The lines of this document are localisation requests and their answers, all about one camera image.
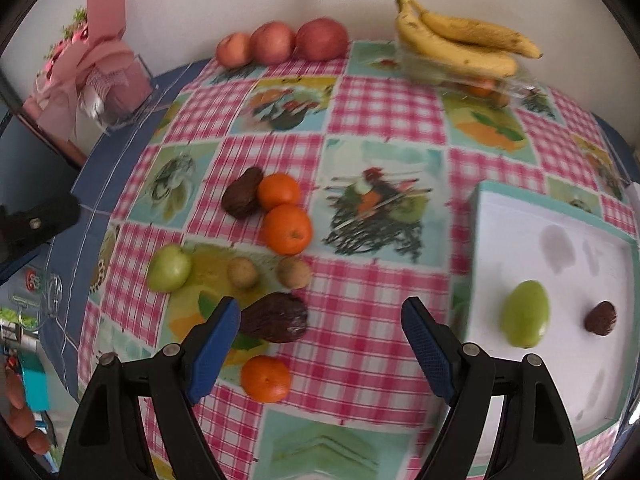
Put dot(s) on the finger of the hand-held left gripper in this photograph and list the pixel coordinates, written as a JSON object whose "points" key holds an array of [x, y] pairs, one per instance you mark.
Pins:
{"points": [[35, 227]]}

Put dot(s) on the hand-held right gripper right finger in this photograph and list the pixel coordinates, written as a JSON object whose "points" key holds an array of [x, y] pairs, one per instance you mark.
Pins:
{"points": [[430, 355]]}

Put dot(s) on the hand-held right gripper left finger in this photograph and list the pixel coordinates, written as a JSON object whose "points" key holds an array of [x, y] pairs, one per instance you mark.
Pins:
{"points": [[215, 350]]}

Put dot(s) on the orange mandarin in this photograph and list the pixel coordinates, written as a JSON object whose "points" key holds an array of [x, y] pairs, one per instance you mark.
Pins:
{"points": [[286, 230], [279, 190], [266, 379], [484, 89]]}

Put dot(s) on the large dark brown avocado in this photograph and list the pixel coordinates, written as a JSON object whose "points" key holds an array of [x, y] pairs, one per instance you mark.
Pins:
{"points": [[275, 317]]}

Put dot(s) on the green mango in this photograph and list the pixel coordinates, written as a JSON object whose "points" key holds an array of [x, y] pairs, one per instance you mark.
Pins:
{"points": [[169, 268]]}

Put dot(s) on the white tray with teal rim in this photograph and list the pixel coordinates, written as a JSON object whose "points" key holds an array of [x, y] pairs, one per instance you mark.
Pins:
{"points": [[525, 240]]}

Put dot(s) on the person's left hand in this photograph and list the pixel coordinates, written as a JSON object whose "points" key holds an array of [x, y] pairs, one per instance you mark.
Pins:
{"points": [[20, 410]]}

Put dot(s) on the clear glass mug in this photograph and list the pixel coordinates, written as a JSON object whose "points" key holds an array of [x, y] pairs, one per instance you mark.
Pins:
{"points": [[52, 291]]}

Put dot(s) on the plaid printed tablecloth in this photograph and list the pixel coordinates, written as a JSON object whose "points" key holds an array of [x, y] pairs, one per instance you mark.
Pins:
{"points": [[360, 360]]}

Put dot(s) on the clear acrylic holder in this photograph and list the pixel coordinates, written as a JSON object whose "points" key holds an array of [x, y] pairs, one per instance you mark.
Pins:
{"points": [[127, 112]]}

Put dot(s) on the clear plastic clamshell container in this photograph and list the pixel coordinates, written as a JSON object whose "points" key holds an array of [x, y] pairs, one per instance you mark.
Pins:
{"points": [[520, 85]]}

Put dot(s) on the yellow spotted banana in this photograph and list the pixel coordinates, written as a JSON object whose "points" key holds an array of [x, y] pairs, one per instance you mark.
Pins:
{"points": [[480, 35], [450, 55]]}

